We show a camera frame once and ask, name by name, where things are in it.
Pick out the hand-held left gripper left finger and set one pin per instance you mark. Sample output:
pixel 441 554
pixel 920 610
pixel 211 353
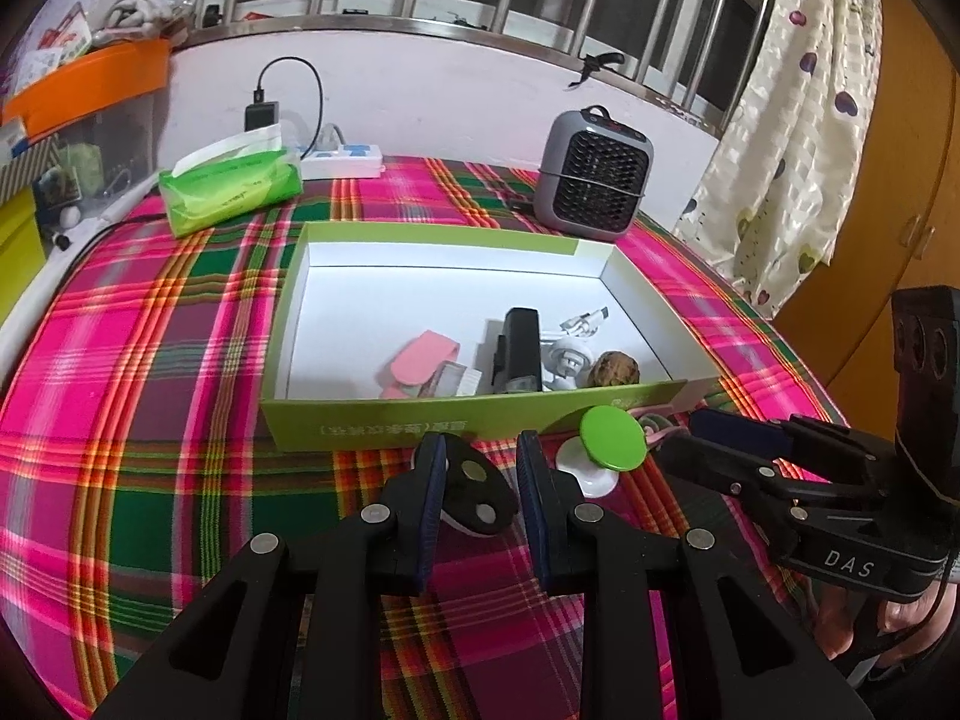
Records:
pixel 431 510

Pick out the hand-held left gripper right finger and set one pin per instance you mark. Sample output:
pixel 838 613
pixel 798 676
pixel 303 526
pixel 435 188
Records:
pixel 534 510

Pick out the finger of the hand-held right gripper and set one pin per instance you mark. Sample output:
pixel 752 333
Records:
pixel 739 429
pixel 720 469

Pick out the black oval magnetic disc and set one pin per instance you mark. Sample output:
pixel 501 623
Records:
pixel 495 491

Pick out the pink mint silicone holder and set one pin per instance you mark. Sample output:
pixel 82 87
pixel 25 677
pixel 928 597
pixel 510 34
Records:
pixel 660 431

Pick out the green knob white base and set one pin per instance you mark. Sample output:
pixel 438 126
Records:
pixel 611 439

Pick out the brown walnut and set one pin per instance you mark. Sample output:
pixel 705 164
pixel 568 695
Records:
pixel 615 369

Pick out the white suction hook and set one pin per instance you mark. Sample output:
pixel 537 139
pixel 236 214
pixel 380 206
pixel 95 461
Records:
pixel 566 360

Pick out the pink white clip device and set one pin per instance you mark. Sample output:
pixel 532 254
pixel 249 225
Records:
pixel 420 356

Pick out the black rectangular light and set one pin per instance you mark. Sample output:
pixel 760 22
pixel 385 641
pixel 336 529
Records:
pixel 520 349

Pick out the green white cardboard box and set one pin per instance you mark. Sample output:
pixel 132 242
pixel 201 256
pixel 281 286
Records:
pixel 375 292

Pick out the person's right hand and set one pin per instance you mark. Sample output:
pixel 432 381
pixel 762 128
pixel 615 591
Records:
pixel 904 615

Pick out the wooden cabinet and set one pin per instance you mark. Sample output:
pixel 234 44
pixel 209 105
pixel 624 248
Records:
pixel 900 165

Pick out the grey space heater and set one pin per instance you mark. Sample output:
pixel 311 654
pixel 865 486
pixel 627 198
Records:
pixel 592 172

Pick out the pink green plaid tablecloth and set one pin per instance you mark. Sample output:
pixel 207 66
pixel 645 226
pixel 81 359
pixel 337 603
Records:
pixel 150 390

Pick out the cream patterned curtain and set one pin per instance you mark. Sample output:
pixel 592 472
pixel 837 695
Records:
pixel 795 127

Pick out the white power strip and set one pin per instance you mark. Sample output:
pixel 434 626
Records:
pixel 345 161

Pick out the green tissue pack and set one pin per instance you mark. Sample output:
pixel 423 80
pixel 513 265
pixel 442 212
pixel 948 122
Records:
pixel 225 191

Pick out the black clip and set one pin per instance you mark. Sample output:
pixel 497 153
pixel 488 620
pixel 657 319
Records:
pixel 607 60

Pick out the black charger adapter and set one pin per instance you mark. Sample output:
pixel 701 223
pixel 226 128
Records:
pixel 261 116

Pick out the small white ball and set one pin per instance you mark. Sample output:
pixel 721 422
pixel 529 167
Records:
pixel 71 216

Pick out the clear plastic storage bin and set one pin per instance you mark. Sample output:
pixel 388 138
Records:
pixel 112 142

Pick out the yellow-green box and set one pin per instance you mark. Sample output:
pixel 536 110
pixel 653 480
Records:
pixel 15 255

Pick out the steel window railing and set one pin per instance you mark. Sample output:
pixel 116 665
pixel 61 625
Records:
pixel 375 22

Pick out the orange bin lid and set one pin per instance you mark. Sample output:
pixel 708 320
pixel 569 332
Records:
pixel 97 79

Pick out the pile of small packets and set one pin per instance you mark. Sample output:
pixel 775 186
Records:
pixel 60 37

